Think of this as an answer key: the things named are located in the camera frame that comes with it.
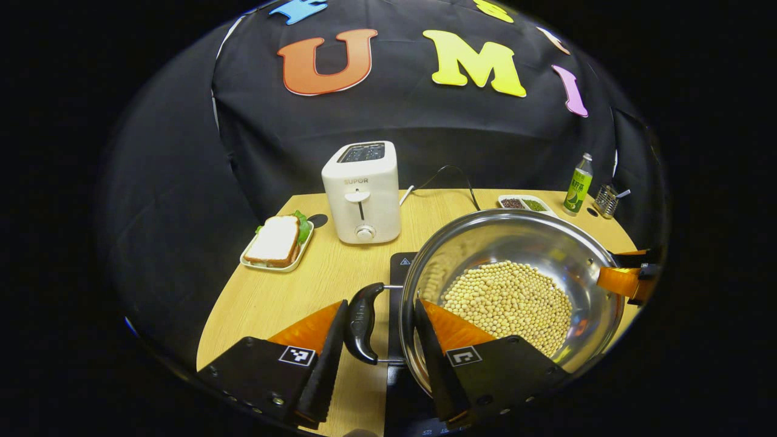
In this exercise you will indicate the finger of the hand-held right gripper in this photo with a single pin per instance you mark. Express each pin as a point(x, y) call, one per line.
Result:
point(619, 280)
point(634, 258)

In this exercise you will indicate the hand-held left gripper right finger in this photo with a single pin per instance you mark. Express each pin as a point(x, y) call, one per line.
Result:
point(434, 364)

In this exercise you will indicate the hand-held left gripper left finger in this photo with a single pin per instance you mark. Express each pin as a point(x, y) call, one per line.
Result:
point(328, 370)

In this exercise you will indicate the black induction cooktop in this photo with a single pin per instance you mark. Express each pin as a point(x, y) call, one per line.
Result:
point(397, 315)

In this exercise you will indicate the large heap of soybeans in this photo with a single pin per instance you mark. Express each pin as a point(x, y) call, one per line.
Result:
point(510, 297)

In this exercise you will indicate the stainless steel pot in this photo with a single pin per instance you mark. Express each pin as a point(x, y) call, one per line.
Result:
point(516, 237)

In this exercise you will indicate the green label drink bottle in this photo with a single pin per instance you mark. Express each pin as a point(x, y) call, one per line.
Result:
point(576, 188)

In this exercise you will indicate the white divided plate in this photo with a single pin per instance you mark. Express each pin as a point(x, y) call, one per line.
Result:
point(549, 207)

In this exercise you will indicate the heap of green mung beans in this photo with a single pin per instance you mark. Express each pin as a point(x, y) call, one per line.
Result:
point(534, 205)

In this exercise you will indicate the small pale green plate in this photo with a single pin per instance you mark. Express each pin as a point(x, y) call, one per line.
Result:
point(300, 258)

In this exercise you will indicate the heap of dark red beans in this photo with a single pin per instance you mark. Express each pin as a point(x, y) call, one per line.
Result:
point(512, 203)

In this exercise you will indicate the sandwich with lettuce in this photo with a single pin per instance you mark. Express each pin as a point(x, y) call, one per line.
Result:
point(273, 240)

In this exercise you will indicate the white toaster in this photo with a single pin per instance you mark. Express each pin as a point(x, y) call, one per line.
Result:
point(361, 212)

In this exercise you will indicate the black backdrop cloth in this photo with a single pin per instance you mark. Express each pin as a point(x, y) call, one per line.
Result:
point(364, 127)

